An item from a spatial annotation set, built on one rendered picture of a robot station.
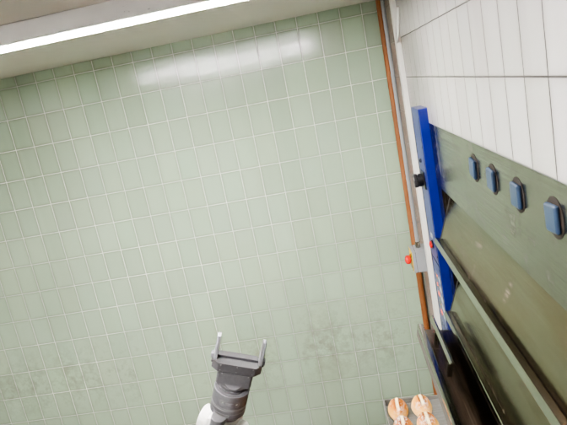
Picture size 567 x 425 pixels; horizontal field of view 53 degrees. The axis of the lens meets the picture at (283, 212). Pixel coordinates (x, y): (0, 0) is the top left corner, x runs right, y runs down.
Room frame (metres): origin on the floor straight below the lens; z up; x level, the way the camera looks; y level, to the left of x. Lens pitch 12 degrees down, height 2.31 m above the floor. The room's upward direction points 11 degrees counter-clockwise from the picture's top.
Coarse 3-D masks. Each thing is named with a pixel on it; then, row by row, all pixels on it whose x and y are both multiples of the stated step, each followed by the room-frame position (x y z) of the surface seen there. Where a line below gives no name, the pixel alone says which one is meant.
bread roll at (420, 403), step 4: (416, 396) 1.69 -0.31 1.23; (420, 396) 1.68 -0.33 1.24; (424, 396) 1.68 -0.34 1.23; (416, 400) 1.67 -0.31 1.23; (420, 400) 1.66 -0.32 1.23; (424, 400) 1.66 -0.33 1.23; (428, 400) 1.67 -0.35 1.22; (412, 404) 1.68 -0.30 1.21; (416, 404) 1.66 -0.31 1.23; (420, 404) 1.65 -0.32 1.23; (424, 404) 1.64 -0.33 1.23; (428, 404) 1.65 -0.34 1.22; (412, 408) 1.67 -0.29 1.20; (416, 408) 1.65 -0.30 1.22; (420, 408) 1.64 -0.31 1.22; (424, 408) 1.63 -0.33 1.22; (428, 408) 1.64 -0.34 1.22; (416, 412) 1.64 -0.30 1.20; (420, 412) 1.63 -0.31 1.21
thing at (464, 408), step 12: (432, 336) 1.73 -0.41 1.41; (444, 336) 1.73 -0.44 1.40; (432, 348) 1.65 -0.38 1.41; (456, 348) 1.64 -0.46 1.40; (444, 360) 1.57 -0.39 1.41; (456, 360) 1.57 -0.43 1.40; (432, 372) 1.50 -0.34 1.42; (444, 372) 1.50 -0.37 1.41; (456, 372) 1.50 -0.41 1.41; (468, 372) 1.50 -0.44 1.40; (456, 384) 1.43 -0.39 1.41; (468, 384) 1.43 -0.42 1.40; (456, 396) 1.37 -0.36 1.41; (468, 396) 1.37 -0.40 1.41; (480, 396) 1.37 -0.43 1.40; (444, 408) 1.33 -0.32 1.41; (456, 408) 1.31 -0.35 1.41; (468, 408) 1.31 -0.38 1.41; (480, 408) 1.31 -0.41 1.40; (468, 420) 1.26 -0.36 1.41; (480, 420) 1.26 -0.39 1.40; (492, 420) 1.26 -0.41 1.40
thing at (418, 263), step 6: (414, 246) 2.40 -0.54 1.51; (420, 246) 2.38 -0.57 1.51; (414, 252) 2.34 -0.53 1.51; (420, 252) 2.33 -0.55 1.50; (414, 258) 2.34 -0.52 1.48; (420, 258) 2.33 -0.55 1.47; (414, 264) 2.34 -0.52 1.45; (420, 264) 2.33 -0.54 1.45; (426, 264) 2.33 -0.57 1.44; (414, 270) 2.34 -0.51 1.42; (420, 270) 2.33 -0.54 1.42; (426, 270) 2.33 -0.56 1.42
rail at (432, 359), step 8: (424, 336) 1.69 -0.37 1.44; (424, 344) 1.64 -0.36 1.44; (432, 352) 1.58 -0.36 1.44; (432, 360) 1.53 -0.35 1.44; (432, 368) 1.50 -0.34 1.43; (440, 376) 1.44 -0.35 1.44; (440, 384) 1.40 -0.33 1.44; (440, 392) 1.38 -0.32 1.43; (448, 392) 1.36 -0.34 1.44; (448, 400) 1.32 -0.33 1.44; (448, 408) 1.29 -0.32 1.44; (448, 416) 1.28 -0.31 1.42; (456, 416) 1.25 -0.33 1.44; (456, 424) 1.22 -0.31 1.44
